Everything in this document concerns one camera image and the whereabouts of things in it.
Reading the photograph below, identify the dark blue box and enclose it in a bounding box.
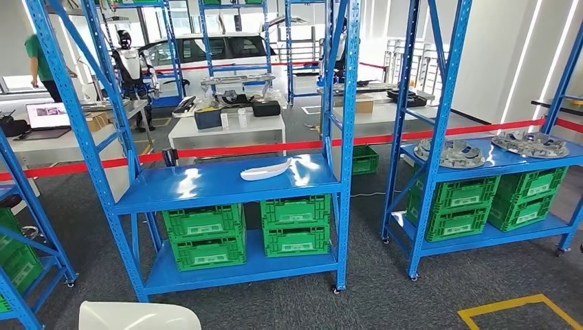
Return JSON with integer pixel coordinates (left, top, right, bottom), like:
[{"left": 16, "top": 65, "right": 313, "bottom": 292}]
[{"left": 194, "top": 107, "right": 223, "bottom": 131}]

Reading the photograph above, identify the white display rack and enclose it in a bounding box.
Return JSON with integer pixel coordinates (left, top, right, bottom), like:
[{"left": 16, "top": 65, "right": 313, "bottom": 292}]
[{"left": 384, "top": 38, "right": 450, "bottom": 99}]

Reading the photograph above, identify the large white glossy panel part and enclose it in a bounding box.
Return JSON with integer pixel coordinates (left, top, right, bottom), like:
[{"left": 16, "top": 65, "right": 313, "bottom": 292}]
[{"left": 78, "top": 300, "right": 202, "bottom": 330}]

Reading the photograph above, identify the open laptop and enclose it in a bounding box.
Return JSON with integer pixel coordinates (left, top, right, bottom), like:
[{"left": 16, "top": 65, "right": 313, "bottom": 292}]
[{"left": 18, "top": 102, "right": 72, "bottom": 141}]

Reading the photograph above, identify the black tray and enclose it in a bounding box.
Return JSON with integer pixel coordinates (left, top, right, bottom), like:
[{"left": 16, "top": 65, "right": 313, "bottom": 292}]
[{"left": 387, "top": 89, "right": 428, "bottom": 109}]

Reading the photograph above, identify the black case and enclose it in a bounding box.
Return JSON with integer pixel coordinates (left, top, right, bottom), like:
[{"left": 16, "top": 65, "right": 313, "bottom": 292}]
[{"left": 252, "top": 100, "right": 282, "bottom": 118}]

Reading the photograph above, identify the white car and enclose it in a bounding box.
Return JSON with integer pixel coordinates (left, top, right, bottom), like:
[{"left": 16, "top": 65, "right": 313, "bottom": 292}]
[{"left": 138, "top": 32, "right": 292, "bottom": 99}]

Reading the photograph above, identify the person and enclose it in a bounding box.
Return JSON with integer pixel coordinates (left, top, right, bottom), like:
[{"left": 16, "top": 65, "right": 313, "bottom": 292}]
[{"left": 23, "top": 34, "right": 78, "bottom": 103}]

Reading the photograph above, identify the cardboard box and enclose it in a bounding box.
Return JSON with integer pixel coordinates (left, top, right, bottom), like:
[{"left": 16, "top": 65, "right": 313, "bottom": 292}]
[
  {"left": 85, "top": 111, "right": 111, "bottom": 133},
  {"left": 334, "top": 98, "right": 375, "bottom": 115}
]

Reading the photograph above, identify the white table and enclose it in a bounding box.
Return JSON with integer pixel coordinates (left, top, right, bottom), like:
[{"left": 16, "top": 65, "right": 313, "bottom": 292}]
[
  {"left": 318, "top": 84, "right": 438, "bottom": 138},
  {"left": 167, "top": 109, "right": 287, "bottom": 158}
]

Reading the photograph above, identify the red barrier belt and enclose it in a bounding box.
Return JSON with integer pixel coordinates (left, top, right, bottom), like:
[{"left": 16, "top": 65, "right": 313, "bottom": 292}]
[
  {"left": 176, "top": 117, "right": 546, "bottom": 160},
  {"left": 0, "top": 156, "right": 166, "bottom": 183},
  {"left": 141, "top": 60, "right": 320, "bottom": 75},
  {"left": 554, "top": 117, "right": 583, "bottom": 134}
]

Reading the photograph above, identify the blue steel shelf rack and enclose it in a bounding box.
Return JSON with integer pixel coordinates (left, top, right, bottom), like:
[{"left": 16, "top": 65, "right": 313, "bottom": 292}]
[
  {"left": 284, "top": 0, "right": 347, "bottom": 107},
  {"left": 382, "top": 0, "right": 583, "bottom": 281},
  {"left": 198, "top": 0, "right": 274, "bottom": 99},
  {"left": 80, "top": 0, "right": 186, "bottom": 109},
  {"left": 25, "top": 0, "right": 363, "bottom": 304},
  {"left": 0, "top": 129, "right": 78, "bottom": 330}
]

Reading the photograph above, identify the black bag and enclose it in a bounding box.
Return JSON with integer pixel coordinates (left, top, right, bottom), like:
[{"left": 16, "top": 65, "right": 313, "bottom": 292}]
[{"left": 0, "top": 113, "right": 29, "bottom": 138}]

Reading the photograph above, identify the white curved plastic part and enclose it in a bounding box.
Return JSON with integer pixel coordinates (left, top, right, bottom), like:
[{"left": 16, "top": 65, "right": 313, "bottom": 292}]
[{"left": 240, "top": 157, "right": 293, "bottom": 182}]

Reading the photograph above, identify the white floor cable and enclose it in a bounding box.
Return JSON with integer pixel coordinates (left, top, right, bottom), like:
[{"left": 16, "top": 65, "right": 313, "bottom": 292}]
[{"left": 351, "top": 190, "right": 402, "bottom": 199}]

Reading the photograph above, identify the round grey metal casting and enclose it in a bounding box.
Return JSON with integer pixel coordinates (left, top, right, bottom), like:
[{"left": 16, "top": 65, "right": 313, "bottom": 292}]
[
  {"left": 413, "top": 138, "right": 487, "bottom": 170},
  {"left": 491, "top": 131, "right": 570, "bottom": 160}
]

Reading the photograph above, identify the long grey metal part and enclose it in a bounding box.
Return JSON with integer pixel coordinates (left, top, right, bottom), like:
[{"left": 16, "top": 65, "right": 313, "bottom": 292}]
[{"left": 200, "top": 74, "right": 276, "bottom": 88}]

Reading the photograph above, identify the white black humanoid robot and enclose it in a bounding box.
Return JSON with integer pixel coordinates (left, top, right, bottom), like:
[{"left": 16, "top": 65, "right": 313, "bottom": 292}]
[{"left": 110, "top": 29, "right": 161, "bottom": 133}]

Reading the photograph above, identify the white desk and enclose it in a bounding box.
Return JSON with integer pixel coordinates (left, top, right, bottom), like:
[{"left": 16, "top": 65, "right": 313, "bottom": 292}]
[{"left": 0, "top": 99, "right": 153, "bottom": 167}]

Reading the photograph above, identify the green plastic crate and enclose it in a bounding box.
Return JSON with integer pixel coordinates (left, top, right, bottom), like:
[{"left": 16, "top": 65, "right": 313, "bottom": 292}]
[
  {"left": 162, "top": 203, "right": 247, "bottom": 242},
  {"left": 0, "top": 245, "right": 44, "bottom": 313},
  {"left": 260, "top": 194, "right": 332, "bottom": 230},
  {"left": 496, "top": 166, "right": 569, "bottom": 206},
  {"left": 406, "top": 195, "right": 493, "bottom": 243},
  {"left": 487, "top": 193, "right": 557, "bottom": 233},
  {"left": 263, "top": 223, "right": 331, "bottom": 259},
  {"left": 412, "top": 170, "right": 501, "bottom": 214},
  {"left": 0, "top": 207, "right": 23, "bottom": 267},
  {"left": 351, "top": 144, "right": 380, "bottom": 176},
  {"left": 170, "top": 232, "right": 248, "bottom": 273}
]

